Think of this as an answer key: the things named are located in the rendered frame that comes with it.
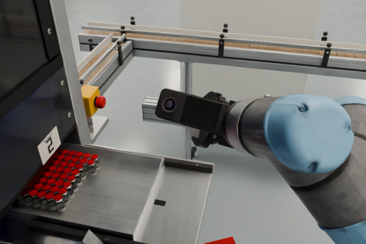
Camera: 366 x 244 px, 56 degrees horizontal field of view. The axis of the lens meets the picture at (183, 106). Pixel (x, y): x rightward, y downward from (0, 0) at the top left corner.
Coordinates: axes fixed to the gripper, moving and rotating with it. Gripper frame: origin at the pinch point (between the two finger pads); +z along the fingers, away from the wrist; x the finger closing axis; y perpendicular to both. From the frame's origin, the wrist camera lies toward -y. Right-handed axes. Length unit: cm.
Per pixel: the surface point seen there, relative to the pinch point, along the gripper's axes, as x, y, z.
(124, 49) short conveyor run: 27, -12, 95
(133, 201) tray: -23.6, -1.5, 26.8
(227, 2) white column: 80, 40, 130
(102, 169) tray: -19.4, -10.5, 38.8
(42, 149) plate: -16.2, -26.7, 26.7
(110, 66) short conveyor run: 16, -16, 84
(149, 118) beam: 0, 14, 129
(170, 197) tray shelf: -20.4, 7.5, 25.5
